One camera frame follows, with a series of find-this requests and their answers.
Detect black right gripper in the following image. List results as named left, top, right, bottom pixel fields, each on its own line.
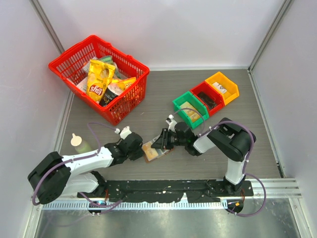
left=151, top=128, right=186, bottom=150

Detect brown leather card holder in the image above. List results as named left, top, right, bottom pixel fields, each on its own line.
left=142, top=136, right=172, bottom=163

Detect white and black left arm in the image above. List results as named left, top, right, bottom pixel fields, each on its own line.
left=28, top=132, right=144, bottom=205

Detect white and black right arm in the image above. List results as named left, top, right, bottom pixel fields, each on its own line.
left=151, top=118, right=256, bottom=196

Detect gold credit card left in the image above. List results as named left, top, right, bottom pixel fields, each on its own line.
left=142, top=141, right=159, bottom=162

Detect gold cards in green bin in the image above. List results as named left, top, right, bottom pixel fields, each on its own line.
left=180, top=102, right=201, bottom=122

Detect green plastic bin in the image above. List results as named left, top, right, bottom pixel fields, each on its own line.
left=173, top=91, right=210, bottom=129

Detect green squeeze bottle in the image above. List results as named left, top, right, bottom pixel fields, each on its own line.
left=70, top=133, right=93, bottom=154

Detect black and white cup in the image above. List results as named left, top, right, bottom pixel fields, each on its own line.
left=99, top=83, right=123, bottom=107

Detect dark item in red bin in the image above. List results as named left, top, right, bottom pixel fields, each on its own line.
left=197, top=92, right=221, bottom=110

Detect yellow snack packet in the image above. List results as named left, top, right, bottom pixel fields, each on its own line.
left=112, top=77, right=136, bottom=91

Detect yellow Lays chips bag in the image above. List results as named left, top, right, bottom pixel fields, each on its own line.
left=86, top=59, right=116, bottom=102

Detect white label in yellow bin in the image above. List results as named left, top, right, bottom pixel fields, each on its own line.
left=212, top=82, right=227, bottom=94

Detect yellow plastic bin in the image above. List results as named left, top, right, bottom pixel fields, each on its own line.
left=205, top=71, right=240, bottom=106

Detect green snack packet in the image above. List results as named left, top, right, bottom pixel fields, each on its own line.
left=99, top=56, right=113, bottom=64

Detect red plastic shopping basket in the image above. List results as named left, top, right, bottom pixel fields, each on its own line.
left=49, top=35, right=150, bottom=125

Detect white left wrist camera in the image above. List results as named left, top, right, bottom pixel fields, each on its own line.
left=114, top=126, right=132, bottom=139

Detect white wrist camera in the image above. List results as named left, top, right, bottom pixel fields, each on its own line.
left=165, top=114, right=177, bottom=132
left=114, top=126, right=132, bottom=139

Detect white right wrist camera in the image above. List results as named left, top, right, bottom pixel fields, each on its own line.
left=165, top=114, right=177, bottom=132

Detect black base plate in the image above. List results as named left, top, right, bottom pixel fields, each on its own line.
left=85, top=179, right=254, bottom=203

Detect white cable duct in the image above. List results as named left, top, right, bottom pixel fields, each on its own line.
left=42, top=200, right=227, bottom=211

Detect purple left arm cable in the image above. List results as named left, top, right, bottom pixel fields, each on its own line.
left=32, top=122, right=123, bottom=214

